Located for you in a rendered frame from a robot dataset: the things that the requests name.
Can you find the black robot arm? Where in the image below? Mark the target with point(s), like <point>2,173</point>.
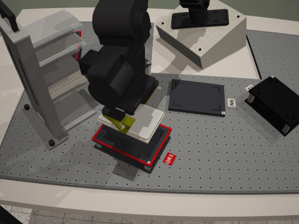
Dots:
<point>123,27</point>

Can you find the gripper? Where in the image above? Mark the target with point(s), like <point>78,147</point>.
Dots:
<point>139,92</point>

